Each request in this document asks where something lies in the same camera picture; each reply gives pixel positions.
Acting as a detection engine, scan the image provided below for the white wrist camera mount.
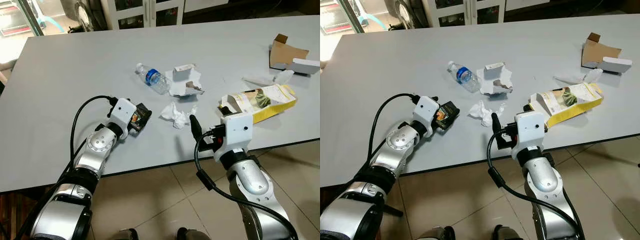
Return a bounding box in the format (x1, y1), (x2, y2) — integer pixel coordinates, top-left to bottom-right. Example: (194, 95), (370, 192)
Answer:
(213, 112), (258, 163)
(510, 109), (547, 161)
(107, 98), (137, 134)
(412, 95), (442, 132)

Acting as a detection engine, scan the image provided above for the white glass-door cabinet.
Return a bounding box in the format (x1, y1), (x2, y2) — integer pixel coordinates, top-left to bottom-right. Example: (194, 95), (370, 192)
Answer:
(101, 0), (184, 31)
(422, 0), (506, 29)

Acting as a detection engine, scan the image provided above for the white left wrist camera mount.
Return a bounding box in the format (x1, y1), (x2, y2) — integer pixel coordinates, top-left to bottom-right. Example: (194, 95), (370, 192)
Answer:
(412, 95), (442, 132)
(107, 98), (137, 134)

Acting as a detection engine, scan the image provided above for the yellow and white carton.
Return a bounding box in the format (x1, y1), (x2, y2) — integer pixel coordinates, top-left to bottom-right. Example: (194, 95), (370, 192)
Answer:
(527, 82), (605, 129)
(218, 83), (299, 125)

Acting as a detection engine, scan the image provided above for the clear plastic bag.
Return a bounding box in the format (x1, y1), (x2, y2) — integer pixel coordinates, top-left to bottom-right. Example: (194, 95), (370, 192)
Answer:
(553, 68), (605, 85)
(242, 69), (296, 86)

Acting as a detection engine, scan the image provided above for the black standing fan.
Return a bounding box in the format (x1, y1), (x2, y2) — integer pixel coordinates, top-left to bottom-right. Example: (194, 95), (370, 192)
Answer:
(393, 0), (427, 32)
(67, 0), (109, 34)

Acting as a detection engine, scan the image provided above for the crumpled white paper wrapper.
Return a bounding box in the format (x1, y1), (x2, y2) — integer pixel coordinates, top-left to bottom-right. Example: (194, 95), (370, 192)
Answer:
(165, 67), (206, 98)
(476, 66), (515, 96)

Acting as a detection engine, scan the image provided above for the glass door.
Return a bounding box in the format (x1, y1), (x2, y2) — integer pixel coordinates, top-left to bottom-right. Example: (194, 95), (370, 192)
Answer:
(0, 0), (67, 39)
(320, 0), (367, 36)

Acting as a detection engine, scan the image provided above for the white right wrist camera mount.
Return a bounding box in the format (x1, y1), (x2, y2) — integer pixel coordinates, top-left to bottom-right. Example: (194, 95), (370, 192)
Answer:
(213, 112), (258, 163)
(510, 109), (547, 161)

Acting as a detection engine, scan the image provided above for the flat white box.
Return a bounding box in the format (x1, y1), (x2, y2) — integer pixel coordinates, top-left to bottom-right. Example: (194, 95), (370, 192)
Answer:
(602, 56), (634, 75)
(291, 57), (321, 76)

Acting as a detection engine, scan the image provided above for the brown cardboard box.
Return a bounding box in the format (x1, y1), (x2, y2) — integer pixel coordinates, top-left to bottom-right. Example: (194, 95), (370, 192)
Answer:
(268, 33), (310, 71)
(580, 32), (623, 70)

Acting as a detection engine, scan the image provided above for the crumpled white tissue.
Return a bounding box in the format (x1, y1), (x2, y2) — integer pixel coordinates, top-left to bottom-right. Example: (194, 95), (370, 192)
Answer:
(159, 102), (199, 130)
(467, 99), (506, 128)

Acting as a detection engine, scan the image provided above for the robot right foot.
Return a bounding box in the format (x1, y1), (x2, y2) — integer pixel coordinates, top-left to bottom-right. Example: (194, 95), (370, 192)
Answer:
(492, 224), (524, 240)
(176, 227), (212, 240)

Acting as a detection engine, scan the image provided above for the clear plastic water bottle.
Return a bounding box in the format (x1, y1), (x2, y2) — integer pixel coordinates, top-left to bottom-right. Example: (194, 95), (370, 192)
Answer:
(447, 60), (482, 94)
(135, 63), (171, 95)

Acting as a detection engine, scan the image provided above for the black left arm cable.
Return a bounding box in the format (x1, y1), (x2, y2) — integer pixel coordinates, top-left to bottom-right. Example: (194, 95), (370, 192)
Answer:
(368, 92), (419, 168)
(69, 94), (119, 168)

